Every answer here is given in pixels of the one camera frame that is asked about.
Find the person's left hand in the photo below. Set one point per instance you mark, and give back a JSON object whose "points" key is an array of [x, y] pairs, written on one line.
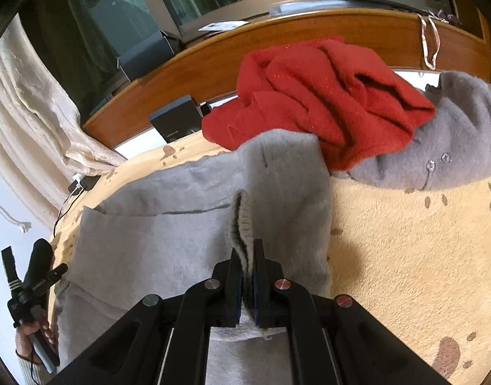
{"points": [[25, 343]]}

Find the wooden headboard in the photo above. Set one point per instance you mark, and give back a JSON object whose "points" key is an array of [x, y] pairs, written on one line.
{"points": [[213, 60]]}

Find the yellow paw-print blanket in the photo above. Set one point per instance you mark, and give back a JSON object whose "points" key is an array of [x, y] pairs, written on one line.
{"points": [[409, 268]]}

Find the white power strip with chargers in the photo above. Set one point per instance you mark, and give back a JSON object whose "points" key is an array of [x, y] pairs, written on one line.
{"points": [[83, 184]]}

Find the dark grey snap cardigan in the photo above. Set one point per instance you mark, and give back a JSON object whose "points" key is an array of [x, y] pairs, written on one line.
{"points": [[449, 140]]}

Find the light grey sweater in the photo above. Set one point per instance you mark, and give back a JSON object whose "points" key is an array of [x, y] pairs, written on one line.
{"points": [[169, 232]]}

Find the pink ribbon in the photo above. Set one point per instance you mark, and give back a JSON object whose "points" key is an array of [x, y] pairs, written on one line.
{"points": [[429, 44]]}

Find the person's left forearm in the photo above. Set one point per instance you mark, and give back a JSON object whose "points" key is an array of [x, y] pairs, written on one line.
{"points": [[29, 373]]}

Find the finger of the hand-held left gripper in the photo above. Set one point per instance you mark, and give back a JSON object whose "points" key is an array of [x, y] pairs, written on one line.
{"points": [[39, 258], [57, 273]]}

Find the red knit sweater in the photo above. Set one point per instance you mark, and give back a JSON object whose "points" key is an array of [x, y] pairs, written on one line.
{"points": [[317, 96]]}

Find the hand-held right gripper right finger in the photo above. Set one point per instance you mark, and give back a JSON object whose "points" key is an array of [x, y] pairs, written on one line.
{"points": [[263, 288]]}

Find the clear plastic package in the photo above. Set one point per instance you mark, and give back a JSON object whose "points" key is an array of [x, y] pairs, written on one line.
{"points": [[305, 8]]}

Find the dark flat case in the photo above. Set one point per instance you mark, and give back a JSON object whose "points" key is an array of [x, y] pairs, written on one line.
{"points": [[381, 2]]}

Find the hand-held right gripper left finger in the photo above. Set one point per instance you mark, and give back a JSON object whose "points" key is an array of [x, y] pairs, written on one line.
{"points": [[229, 288]]}

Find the black box with grey lid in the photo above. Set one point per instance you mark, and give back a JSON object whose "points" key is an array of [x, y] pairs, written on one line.
{"points": [[177, 122]]}

